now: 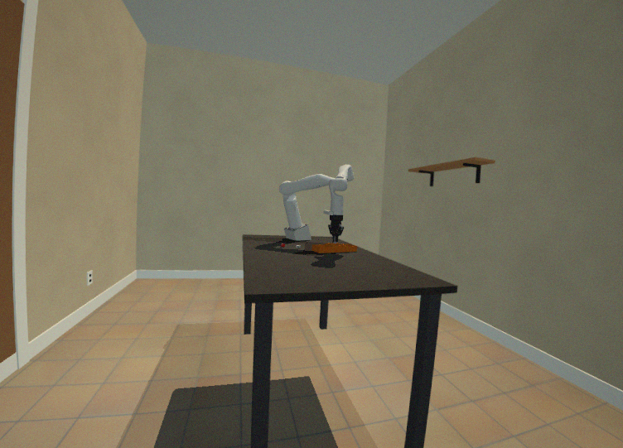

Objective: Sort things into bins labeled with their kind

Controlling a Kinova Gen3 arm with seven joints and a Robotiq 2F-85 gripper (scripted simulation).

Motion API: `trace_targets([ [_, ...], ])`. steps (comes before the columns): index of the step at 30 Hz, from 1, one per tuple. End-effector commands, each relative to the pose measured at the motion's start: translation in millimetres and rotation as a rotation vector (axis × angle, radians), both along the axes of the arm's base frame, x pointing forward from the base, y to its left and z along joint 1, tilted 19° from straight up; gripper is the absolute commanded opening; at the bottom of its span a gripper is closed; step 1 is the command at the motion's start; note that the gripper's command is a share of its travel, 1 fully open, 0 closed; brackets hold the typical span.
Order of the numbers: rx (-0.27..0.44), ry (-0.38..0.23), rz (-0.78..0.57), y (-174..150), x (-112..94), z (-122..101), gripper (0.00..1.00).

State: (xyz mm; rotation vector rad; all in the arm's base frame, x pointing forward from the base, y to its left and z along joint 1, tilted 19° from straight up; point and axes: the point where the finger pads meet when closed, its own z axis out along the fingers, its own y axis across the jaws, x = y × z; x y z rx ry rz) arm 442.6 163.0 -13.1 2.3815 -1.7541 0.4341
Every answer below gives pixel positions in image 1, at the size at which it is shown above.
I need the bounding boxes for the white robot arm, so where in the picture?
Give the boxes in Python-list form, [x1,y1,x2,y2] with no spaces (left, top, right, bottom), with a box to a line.
[279,165,354,229]

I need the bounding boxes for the orange labelled bins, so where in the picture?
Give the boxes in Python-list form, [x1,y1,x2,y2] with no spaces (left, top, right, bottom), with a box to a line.
[312,243,357,253]

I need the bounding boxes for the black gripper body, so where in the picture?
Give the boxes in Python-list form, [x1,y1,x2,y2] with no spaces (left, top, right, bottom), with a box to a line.
[330,215,343,230]

